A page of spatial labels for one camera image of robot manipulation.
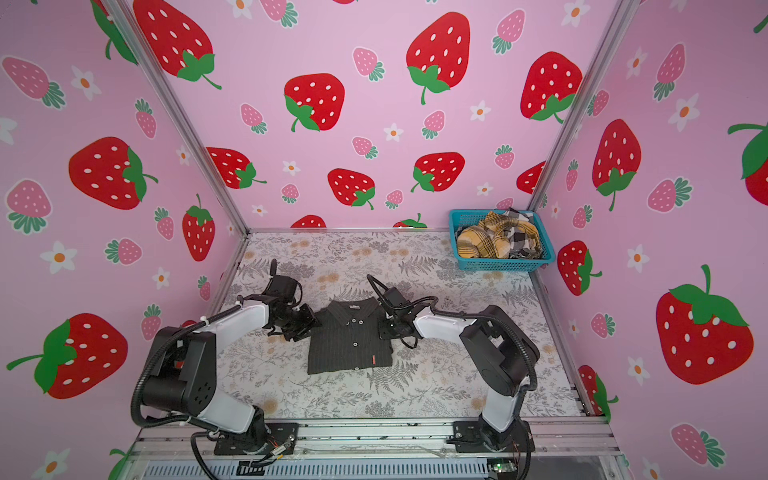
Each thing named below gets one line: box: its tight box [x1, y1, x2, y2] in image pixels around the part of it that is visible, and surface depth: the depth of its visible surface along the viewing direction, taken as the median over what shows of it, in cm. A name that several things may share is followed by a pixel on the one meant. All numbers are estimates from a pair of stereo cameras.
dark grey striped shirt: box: [307, 297, 393, 375], surface depth 89 cm
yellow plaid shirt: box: [457, 212, 543, 259], surface depth 106 cm
